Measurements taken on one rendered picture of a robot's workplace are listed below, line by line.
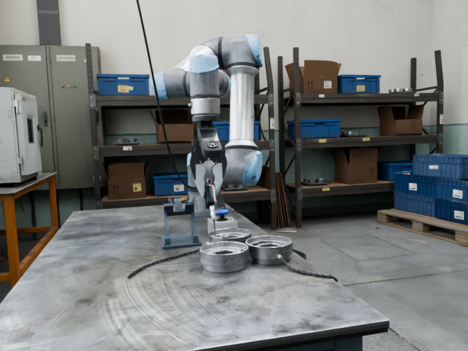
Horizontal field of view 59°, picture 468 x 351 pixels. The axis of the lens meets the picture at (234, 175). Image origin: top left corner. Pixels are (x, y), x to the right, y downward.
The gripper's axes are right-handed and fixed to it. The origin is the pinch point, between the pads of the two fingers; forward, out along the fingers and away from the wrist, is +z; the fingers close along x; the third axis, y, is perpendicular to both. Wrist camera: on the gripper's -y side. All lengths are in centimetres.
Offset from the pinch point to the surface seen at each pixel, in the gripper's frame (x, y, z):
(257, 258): -6.9, -21.9, 11.5
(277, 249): -11.0, -23.4, 9.6
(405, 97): -280, 340, -50
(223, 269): 1.1, -25.0, 12.3
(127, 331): 19, -46, 13
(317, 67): -172, 341, -86
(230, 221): -5.9, 4.0, 8.6
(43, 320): 32, -39, 13
